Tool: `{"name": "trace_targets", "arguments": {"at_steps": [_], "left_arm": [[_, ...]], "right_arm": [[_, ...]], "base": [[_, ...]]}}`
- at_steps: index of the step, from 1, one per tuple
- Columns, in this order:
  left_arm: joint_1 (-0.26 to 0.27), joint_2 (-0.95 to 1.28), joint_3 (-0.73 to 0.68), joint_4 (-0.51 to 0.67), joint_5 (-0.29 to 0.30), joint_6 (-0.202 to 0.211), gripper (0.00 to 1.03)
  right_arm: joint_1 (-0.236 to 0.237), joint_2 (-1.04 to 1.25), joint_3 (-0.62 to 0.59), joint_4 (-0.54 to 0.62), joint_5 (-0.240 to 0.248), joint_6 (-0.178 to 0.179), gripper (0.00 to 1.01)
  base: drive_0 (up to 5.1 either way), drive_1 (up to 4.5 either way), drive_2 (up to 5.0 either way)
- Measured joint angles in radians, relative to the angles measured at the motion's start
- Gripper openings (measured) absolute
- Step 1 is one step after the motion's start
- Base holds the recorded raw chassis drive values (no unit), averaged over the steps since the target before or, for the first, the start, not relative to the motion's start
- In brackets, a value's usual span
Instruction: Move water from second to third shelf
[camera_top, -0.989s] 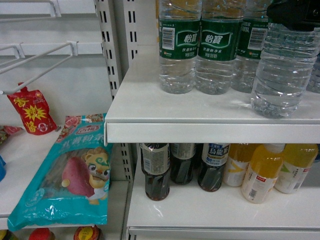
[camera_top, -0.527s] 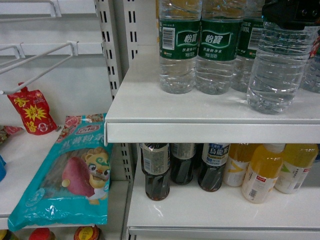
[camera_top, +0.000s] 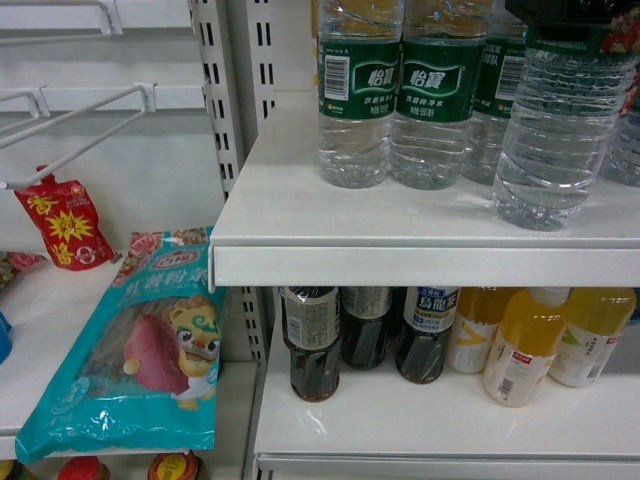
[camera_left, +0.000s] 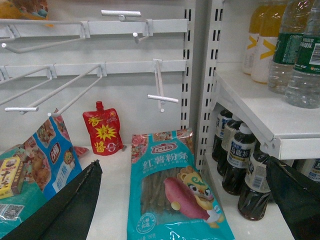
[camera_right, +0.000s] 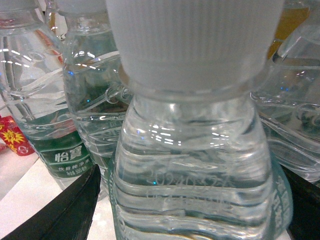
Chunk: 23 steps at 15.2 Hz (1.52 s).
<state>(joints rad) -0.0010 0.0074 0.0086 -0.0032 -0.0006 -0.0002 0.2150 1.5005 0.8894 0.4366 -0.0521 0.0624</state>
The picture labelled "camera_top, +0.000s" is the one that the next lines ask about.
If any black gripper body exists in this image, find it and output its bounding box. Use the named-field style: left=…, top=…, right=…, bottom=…
left=505, top=0, right=631, bottom=41

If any water bottle green label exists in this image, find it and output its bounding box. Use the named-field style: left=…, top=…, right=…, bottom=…
left=492, top=26, right=638, bottom=231

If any rear water bottle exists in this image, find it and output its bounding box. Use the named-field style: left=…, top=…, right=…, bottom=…
left=461, top=16, right=527, bottom=186

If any water bottle logo label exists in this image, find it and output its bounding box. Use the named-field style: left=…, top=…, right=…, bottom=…
left=390, top=0, right=492, bottom=190

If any right edge water bottle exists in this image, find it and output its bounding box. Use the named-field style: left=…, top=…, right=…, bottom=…
left=597, top=74, right=640, bottom=188

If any water bottle barcode label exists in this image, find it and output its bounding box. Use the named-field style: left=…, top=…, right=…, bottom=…
left=317, top=0, right=404, bottom=189

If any white slotted shelf upright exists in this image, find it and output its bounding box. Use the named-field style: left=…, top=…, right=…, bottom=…
left=190, top=1, right=268, bottom=364

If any white water shelf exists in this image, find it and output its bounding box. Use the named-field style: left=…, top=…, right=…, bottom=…
left=209, top=91, right=639, bottom=287

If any white bottom drink shelf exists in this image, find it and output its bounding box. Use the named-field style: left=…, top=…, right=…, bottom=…
left=254, top=326, right=639, bottom=479

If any white left shelf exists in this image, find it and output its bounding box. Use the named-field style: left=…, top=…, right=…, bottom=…
left=0, top=260, right=122, bottom=459

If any yellow juice bottle right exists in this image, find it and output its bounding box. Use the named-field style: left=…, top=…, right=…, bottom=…
left=549, top=287, right=637, bottom=388

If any yellow juice bottle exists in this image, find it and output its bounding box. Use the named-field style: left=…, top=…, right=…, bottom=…
left=446, top=287, right=520, bottom=374
left=549, top=287, right=637, bottom=388
left=482, top=287, right=571, bottom=407

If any yellow juice bottle front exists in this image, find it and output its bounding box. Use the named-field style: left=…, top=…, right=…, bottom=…
left=482, top=287, right=571, bottom=407

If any oolong tea bottle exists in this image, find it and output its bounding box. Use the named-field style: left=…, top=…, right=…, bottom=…
left=395, top=286, right=461, bottom=384

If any yellow juice bottle left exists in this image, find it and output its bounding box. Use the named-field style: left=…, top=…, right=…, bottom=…
left=446, top=287, right=520, bottom=374

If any dark tea bottle middle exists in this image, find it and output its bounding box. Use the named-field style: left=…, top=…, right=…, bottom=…
left=340, top=286, right=393, bottom=370

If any dark tea bottle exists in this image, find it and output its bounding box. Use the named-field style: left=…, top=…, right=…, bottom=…
left=340, top=286, right=393, bottom=370
left=279, top=286, right=340, bottom=402

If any dark tea bottle front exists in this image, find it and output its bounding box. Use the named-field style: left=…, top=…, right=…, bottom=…
left=279, top=286, right=340, bottom=402

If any red seasoning pouch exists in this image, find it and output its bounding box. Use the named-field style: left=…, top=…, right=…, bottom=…
left=14, top=174, right=114, bottom=271

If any teal sweet potato noodle bag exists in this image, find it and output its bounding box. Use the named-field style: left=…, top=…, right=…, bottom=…
left=15, top=227, right=226, bottom=463

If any orange lid jar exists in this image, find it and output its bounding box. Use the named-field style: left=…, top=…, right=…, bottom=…
left=147, top=452, right=203, bottom=480

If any floral snack packet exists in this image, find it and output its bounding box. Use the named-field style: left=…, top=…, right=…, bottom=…
left=0, top=252, right=47, bottom=289

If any red lid jar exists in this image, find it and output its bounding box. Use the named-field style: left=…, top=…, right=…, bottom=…
left=57, top=456, right=112, bottom=480

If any white wire hook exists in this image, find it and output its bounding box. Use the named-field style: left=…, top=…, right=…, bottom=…
left=1, top=82, right=156, bottom=190
left=1, top=1, right=122, bottom=36

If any upper white wire hook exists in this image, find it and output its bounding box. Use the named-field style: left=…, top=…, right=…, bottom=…
left=1, top=1, right=122, bottom=36

